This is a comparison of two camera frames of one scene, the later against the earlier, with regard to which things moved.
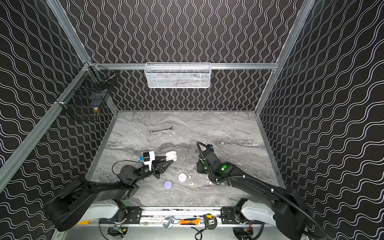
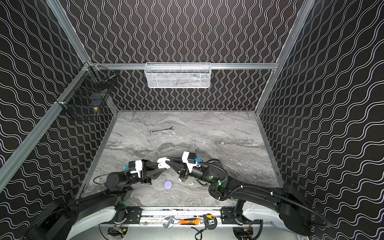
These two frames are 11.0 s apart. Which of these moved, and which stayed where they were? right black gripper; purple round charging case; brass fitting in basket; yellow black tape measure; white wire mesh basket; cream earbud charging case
Moved: cream earbud charging case; right black gripper
Stayed: brass fitting in basket; yellow black tape measure; purple round charging case; white wire mesh basket
